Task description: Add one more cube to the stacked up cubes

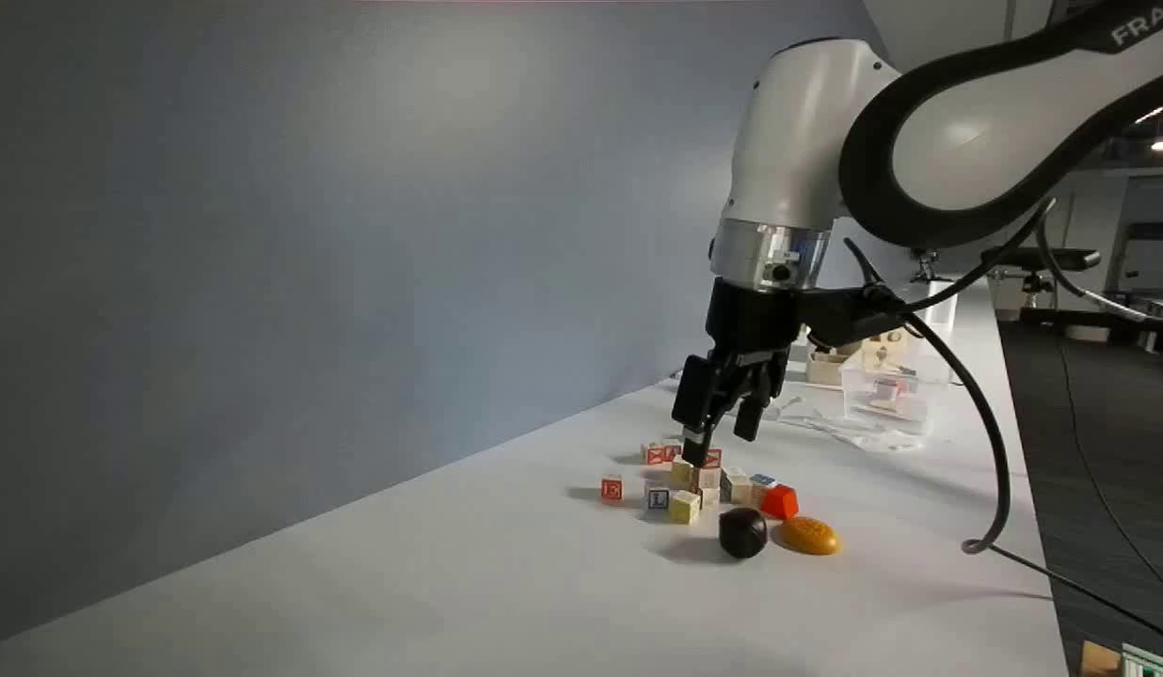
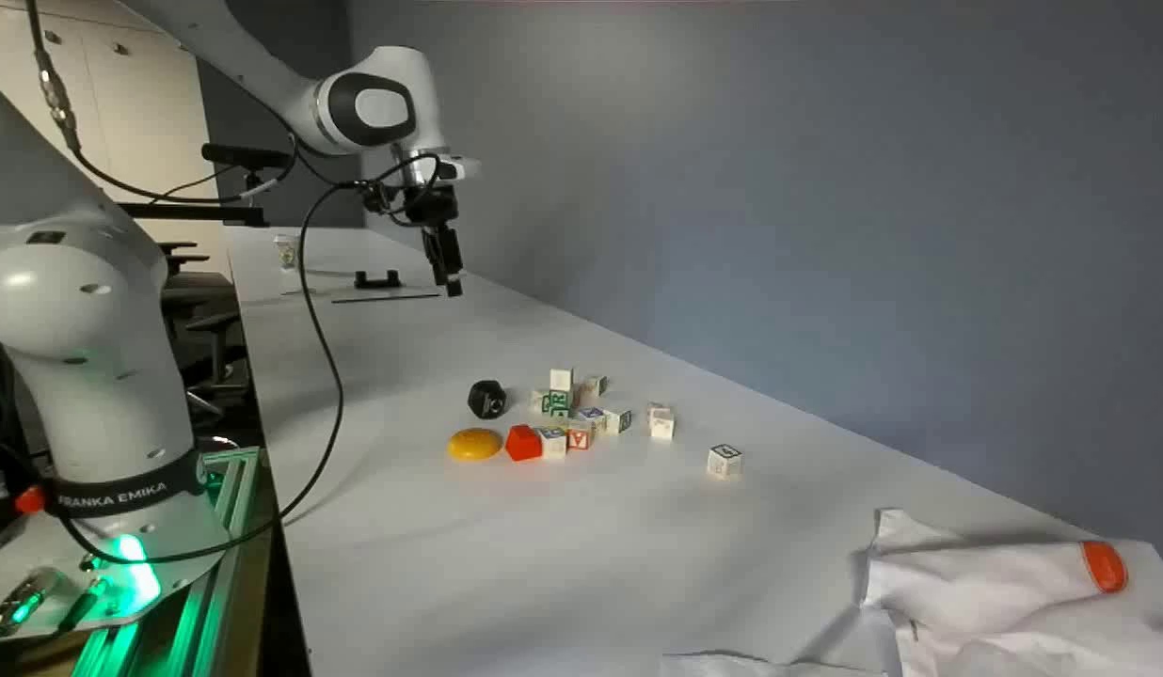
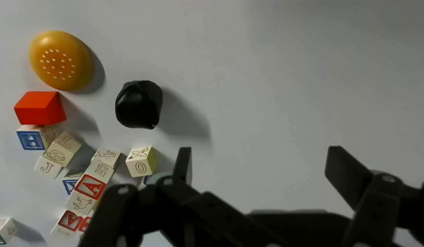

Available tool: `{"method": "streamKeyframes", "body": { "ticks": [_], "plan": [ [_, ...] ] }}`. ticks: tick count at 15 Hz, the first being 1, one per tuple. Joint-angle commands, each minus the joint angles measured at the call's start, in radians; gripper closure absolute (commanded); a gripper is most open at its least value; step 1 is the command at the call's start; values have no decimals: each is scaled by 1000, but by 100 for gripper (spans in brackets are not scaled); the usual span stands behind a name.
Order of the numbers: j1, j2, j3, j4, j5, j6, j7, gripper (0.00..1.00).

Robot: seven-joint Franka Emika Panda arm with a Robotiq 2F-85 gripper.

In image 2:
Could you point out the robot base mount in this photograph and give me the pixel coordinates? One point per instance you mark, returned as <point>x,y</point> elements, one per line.
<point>117,612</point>

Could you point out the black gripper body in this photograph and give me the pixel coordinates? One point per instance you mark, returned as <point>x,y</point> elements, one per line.
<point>429,207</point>

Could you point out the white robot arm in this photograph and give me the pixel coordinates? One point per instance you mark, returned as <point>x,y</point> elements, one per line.
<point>80,282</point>

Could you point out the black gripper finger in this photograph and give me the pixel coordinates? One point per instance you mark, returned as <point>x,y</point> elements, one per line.
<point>438,252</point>
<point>453,266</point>

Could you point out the blue X letter cube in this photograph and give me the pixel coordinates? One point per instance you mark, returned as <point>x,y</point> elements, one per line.
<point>615,419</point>

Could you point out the wooden cube number 2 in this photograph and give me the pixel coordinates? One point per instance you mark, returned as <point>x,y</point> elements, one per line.
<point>660,424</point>

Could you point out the black faceted ball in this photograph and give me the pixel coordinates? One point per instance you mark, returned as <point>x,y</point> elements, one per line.
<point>486,401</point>

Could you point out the yellow oval toy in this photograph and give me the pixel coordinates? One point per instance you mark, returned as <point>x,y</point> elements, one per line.
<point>472,444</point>

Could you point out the white cloth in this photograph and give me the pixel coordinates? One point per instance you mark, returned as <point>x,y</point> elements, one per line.
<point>961,608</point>

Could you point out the wooden cube letter J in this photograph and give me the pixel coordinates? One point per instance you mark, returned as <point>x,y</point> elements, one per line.
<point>581,436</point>

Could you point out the orange cap object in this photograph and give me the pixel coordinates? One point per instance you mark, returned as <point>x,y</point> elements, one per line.
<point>1105,566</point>

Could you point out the red block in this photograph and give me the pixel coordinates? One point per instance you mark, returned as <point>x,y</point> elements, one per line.
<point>524,440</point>

